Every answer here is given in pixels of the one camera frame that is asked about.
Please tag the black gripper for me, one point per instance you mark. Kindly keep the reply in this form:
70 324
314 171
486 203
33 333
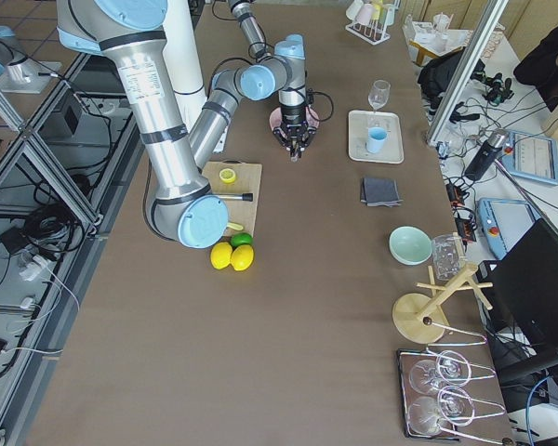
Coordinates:
293 117

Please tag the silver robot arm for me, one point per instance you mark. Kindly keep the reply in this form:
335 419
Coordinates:
242 12
131 34

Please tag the pink bowl of ice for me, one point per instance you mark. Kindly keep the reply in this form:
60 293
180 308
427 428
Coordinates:
275 119

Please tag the light blue cup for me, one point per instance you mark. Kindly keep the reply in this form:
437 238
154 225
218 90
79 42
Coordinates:
376 138

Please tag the pale cup on rack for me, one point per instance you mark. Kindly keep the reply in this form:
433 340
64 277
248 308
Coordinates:
361 12

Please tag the wooden cup tree stand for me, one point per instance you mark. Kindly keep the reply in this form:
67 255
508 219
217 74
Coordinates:
421 319

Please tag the bamboo cutting board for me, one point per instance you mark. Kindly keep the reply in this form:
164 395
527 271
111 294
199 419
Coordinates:
248 180

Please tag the cream serving tray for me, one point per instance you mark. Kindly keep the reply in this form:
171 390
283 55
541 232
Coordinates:
359 123

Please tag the steel muddler with black tip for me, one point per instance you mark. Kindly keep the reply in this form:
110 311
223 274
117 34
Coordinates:
236 197

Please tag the half lemon slice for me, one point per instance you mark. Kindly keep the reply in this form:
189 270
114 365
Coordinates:
227 175

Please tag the folded grey cloth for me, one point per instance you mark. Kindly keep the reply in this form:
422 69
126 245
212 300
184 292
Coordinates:
377 191

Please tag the clear wine glass on tray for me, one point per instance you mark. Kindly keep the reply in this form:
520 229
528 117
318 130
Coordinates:
377 98

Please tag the yellow plastic knife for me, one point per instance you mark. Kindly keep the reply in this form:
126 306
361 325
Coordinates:
234 226

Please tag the green lime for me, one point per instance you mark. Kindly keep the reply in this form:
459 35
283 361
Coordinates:
241 238

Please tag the yellow lemon near board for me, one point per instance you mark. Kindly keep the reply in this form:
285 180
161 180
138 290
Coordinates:
242 257

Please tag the yellow lemon outer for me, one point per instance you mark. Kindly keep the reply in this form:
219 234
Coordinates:
220 255

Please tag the mint green bowl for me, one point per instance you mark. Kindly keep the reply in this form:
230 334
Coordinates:
410 245

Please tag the black backpack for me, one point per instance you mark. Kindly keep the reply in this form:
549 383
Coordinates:
435 77

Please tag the clear glass jar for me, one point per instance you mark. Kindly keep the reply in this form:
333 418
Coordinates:
448 256

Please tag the black thermos bottle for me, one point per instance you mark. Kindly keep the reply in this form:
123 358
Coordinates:
486 155

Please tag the blue teach pendant lower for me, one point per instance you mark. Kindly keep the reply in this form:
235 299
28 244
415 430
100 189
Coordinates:
504 222

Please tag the blue teach pendant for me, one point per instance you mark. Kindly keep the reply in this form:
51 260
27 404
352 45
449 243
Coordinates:
504 222
532 157

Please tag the blue teach pendant upper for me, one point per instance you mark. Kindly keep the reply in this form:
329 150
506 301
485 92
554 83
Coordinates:
532 157

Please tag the black glass rack tray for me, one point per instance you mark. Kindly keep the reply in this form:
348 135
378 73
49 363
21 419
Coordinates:
406 358

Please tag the upper inverted wine glass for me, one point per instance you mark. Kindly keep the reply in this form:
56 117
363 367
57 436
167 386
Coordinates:
447 368

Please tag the inverted wine glass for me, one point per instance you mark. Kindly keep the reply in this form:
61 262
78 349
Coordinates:
447 368
444 415

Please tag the black monitor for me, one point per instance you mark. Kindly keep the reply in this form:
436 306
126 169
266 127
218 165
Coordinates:
526 282

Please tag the lower inverted wine glass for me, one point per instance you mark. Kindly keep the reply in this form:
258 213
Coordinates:
444 415

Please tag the white wire cup rack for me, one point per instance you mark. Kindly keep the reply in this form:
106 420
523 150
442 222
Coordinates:
377 31

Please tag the aluminium frame post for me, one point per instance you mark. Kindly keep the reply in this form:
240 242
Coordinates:
461 76

